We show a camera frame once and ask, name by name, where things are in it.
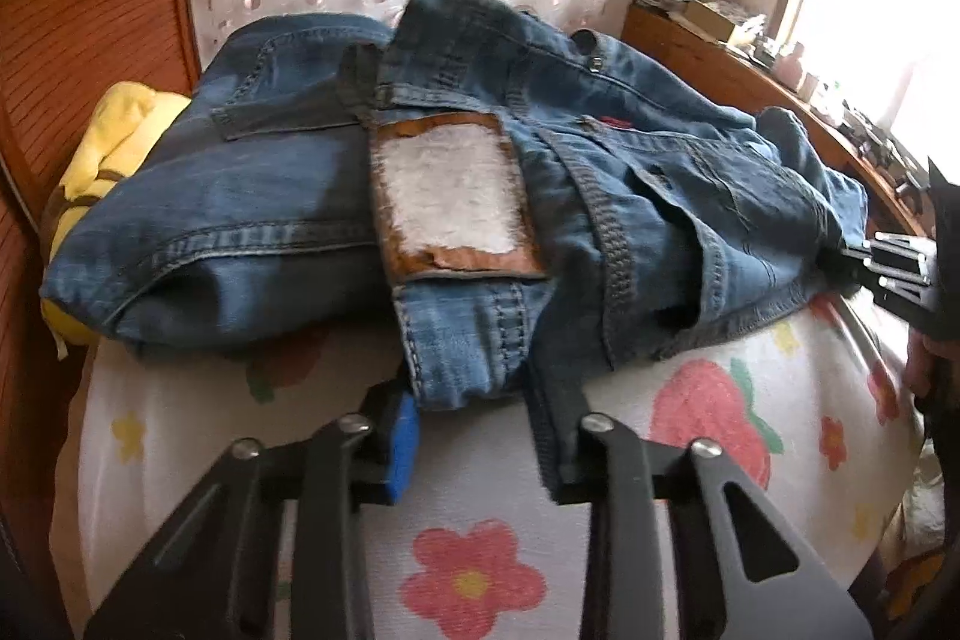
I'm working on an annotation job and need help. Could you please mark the person's right hand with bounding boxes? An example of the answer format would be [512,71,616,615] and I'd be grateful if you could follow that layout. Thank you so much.
[904,329,937,399]

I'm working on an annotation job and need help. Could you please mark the brown wooden desk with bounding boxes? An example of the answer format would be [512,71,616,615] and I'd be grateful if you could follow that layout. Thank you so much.
[622,2,931,236]

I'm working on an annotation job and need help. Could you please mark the white flower-print blanket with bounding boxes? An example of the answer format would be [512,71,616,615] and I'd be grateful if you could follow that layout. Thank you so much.
[75,295,931,640]

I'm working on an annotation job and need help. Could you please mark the yellow cloth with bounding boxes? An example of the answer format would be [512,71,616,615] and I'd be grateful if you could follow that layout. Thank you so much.
[41,81,192,360]

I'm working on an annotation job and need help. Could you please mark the cardboard box on desk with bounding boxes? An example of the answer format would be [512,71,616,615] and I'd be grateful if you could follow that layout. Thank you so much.
[686,0,753,45]

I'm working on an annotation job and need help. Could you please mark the brown ribbed wooden panel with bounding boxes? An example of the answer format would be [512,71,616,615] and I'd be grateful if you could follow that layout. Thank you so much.
[0,0,203,640]

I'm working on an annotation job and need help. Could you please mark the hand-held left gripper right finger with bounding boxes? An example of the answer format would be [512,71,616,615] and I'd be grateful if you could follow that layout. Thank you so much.
[525,377,878,640]

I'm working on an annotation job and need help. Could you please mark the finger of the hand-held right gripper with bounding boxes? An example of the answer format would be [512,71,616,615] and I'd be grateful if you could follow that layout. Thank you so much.
[829,233,938,274]
[862,272,938,320]

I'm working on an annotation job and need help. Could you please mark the blue denim pants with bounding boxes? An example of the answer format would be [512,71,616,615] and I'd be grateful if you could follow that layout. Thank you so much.
[41,0,871,506]

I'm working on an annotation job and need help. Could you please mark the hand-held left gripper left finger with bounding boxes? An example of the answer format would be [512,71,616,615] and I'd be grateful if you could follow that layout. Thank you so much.
[82,381,421,640]

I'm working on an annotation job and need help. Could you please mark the row of small bottles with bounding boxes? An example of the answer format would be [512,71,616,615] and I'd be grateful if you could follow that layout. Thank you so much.
[754,29,927,195]

